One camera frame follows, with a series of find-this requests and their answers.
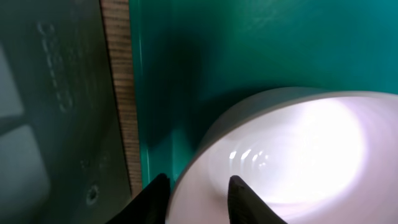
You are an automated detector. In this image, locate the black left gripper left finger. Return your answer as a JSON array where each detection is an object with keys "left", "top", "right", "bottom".
[{"left": 106, "top": 174, "right": 170, "bottom": 224}]

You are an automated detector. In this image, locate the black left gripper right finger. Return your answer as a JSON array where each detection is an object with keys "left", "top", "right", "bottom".
[{"left": 228, "top": 175, "right": 287, "bottom": 224}]

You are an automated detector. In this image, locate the small white plate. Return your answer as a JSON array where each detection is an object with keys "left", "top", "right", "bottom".
[{"left": 165, "top": 87, "right": 397, "bottom": 223}]

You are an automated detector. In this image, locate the grey dishwasher rack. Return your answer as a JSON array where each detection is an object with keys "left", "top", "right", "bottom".
[{"left": 1, "top": 0, "right": 131, "bottom": 223}]

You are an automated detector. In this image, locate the teal plastic tray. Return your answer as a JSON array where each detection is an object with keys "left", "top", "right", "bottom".
[{"left": 129, "top": 0, "right": 397, "bottom": 185}]

